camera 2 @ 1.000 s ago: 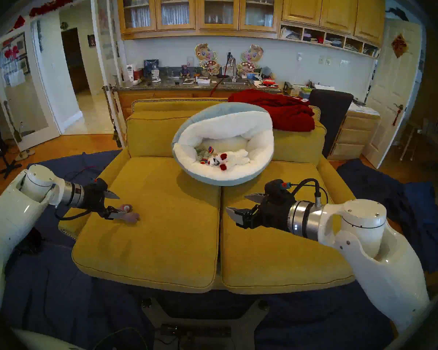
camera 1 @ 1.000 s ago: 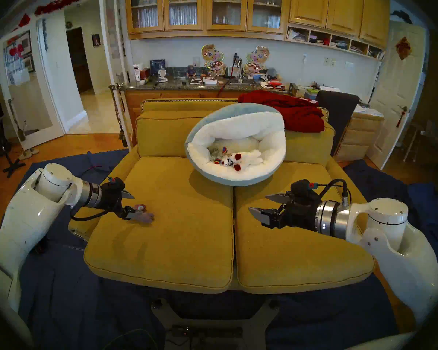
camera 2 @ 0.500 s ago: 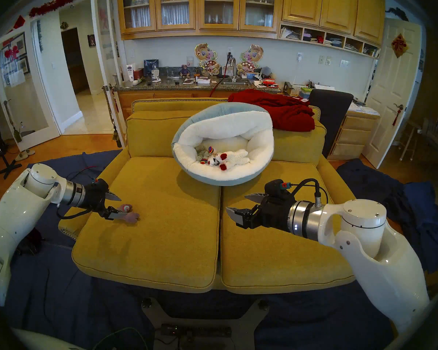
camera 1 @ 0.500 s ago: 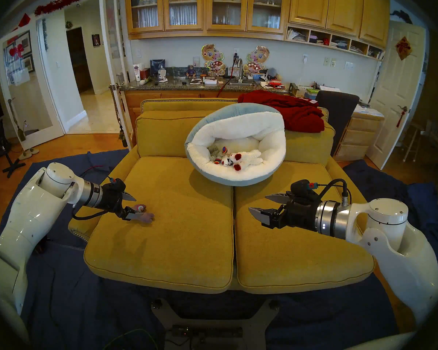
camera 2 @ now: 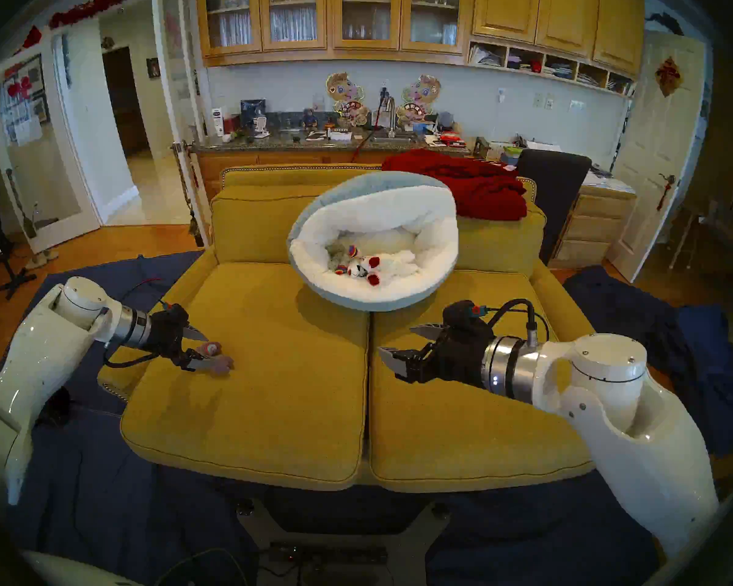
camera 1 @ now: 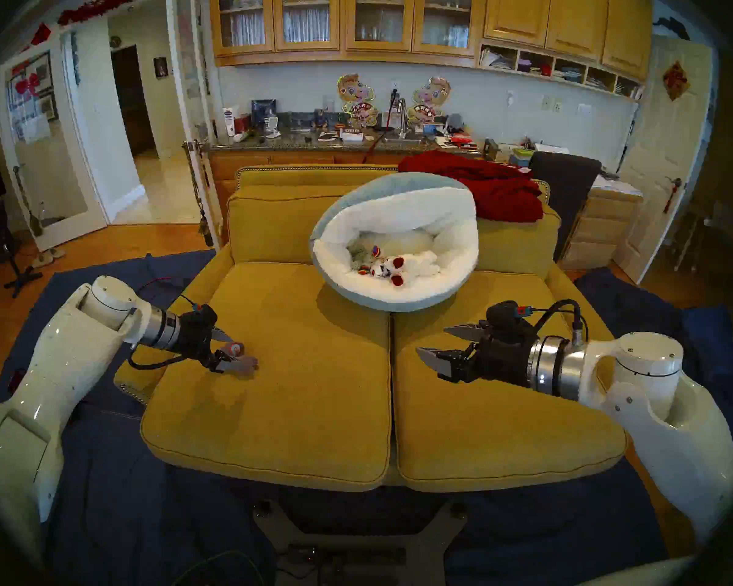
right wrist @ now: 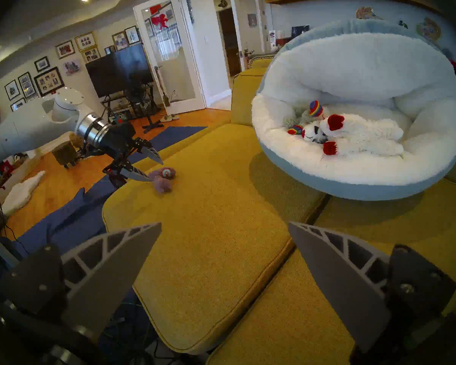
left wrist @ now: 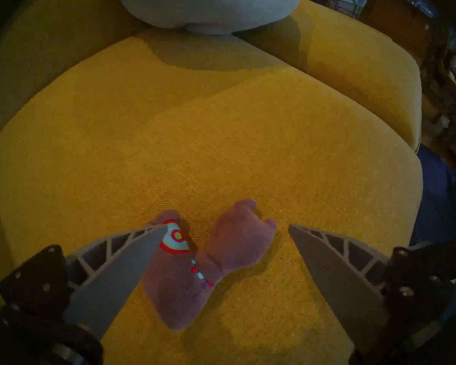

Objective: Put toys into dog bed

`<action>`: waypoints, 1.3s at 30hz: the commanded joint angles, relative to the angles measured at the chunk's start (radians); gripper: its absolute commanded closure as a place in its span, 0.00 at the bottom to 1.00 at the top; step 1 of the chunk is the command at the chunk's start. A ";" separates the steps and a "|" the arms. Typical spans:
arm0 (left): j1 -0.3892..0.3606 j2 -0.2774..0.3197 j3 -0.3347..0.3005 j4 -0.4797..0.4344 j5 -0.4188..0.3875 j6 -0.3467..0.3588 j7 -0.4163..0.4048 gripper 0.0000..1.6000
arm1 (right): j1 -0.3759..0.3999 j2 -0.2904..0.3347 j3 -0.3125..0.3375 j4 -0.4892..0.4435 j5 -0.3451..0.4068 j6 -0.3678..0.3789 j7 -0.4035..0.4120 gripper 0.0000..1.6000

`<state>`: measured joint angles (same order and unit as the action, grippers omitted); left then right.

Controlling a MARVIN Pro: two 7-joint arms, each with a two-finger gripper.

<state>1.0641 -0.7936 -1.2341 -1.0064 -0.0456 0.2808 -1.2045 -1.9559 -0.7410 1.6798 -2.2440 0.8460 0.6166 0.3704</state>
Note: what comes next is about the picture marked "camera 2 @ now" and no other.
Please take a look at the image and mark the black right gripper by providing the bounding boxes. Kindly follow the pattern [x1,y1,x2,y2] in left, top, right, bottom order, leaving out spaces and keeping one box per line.
[379,324,490,385]

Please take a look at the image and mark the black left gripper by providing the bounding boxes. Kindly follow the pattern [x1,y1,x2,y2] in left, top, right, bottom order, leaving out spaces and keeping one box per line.
[148,309,213,373]

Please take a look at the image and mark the purple plush toy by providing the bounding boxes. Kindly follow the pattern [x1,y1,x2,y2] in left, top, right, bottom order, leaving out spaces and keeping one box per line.
[195,342,235,375]

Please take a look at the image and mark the white plush dog red hat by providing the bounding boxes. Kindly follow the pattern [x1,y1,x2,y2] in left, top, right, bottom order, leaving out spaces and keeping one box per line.
[348,251,420,287]

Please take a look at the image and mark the white llama plush rainbow trim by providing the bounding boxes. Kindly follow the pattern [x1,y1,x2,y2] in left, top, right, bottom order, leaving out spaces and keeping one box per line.
[332,245,367,278]

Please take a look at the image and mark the blue white plush dog bed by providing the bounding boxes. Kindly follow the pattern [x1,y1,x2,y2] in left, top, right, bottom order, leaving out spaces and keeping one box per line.
[287,171,461,312]

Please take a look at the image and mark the yellow fabric sofa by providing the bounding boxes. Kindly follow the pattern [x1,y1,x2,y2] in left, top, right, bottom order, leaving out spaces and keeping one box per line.
[98,165,599,493]

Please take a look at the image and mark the red blanket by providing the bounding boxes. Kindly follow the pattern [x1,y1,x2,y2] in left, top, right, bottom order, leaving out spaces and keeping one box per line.
[382,150,529,221]

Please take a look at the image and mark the navy blue floor blanket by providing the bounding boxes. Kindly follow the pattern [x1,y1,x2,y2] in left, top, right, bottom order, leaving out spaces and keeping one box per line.
[0,252,657,586]

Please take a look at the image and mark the black tripod stand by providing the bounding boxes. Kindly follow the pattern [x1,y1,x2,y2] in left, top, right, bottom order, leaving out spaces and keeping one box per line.
[0,200,37,300]

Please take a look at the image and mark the wooden drawer cabinet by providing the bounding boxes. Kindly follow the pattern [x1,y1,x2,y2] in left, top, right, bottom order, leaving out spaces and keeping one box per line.
[550,185,636,269]

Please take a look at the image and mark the dark office chair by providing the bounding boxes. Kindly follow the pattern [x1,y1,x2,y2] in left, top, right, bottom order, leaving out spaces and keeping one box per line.
[516,150,593,265]

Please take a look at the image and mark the granite kitchen counter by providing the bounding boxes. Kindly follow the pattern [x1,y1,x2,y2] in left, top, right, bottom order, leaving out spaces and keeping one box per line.
[186,127,483,222]

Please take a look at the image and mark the cartoon child paper decoration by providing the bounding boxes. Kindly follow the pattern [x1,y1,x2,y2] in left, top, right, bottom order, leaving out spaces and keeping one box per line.
[400,75,442,126]
[326,72,367,128]

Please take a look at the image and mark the white panel door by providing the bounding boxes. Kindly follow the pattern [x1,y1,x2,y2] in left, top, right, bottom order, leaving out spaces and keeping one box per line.
[608,29,707,283]

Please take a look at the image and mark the red tinsel garland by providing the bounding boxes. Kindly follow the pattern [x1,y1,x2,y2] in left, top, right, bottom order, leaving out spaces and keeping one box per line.
[49,0,152,29]

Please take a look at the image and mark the red diamond door ornament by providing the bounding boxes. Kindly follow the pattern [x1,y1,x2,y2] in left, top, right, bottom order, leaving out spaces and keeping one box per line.
[655,57,685,97]

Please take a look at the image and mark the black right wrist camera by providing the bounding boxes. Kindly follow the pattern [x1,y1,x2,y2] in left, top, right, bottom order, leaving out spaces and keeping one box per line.
[443,300,486,339]

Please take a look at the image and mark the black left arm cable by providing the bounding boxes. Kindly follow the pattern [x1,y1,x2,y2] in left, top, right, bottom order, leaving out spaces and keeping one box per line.
[102,344,161,370]

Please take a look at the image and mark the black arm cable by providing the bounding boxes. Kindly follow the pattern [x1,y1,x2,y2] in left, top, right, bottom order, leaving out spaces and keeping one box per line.
[102,344,161,370]
[487,298,550,349]

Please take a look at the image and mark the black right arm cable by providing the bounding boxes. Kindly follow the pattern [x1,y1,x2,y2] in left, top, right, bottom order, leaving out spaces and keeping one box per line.
[487,298,550,349]

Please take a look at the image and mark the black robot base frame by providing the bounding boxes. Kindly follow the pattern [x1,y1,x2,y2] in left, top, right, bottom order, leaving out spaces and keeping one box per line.
[237,499,451,586]

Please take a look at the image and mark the wooden wall cabinets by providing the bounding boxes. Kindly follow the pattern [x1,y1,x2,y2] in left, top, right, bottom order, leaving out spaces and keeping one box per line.
[195,0,645,97]

